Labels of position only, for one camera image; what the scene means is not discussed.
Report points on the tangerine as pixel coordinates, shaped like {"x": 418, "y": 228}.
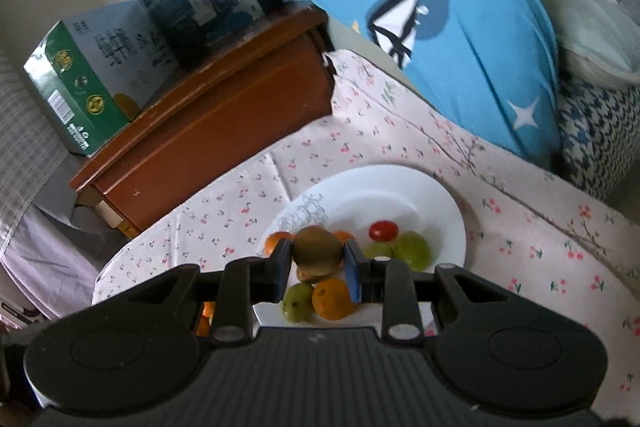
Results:
{"x": 207, "y": 308}
{"x": 330, "y": 302}
{"x": 342, "y": 236}
{"x": 275, "y": 243}

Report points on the blue printed cushion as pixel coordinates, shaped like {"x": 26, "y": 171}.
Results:
{"x": 475, "y": 7}

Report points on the green cardboard box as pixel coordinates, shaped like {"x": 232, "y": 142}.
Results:
{"x": 75, "y": 97}

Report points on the blue houndstooth cloth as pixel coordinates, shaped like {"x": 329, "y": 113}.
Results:
{"x": 595, "y": 142}

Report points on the brown wooden cabinet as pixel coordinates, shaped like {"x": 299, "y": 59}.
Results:
{"x": 210, "y": 132}

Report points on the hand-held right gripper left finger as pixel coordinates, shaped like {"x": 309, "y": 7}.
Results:
{"x": 281, "y": 274}

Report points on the cherry print tablecloth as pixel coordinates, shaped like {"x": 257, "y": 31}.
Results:
{"x": 500, "y": 247}

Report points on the white checked cloth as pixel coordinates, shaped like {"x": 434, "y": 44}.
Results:
{"x": 25, "y": 132}

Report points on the brown kiwi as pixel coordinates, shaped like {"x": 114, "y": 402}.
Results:
{"x": 317, "y": 247}
{"x": 312, "y": 276}

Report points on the pale pillow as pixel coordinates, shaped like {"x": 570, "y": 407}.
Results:
{"x": 590, "y": 32}

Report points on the lavender checked cloth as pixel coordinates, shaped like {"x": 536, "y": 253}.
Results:
{"x": 45, "y": 267}

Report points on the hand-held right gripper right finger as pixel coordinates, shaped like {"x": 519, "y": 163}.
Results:
{"x": 354, "y": 274}

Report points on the white oval plate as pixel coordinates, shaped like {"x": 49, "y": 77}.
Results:
{"x": 380, "y": 197}

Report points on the large green jujube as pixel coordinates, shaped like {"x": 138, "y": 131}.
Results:
{"x": 412, "y": 251}

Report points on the red cherry tomato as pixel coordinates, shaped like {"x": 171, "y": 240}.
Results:
{"x": 383, "y": 230}

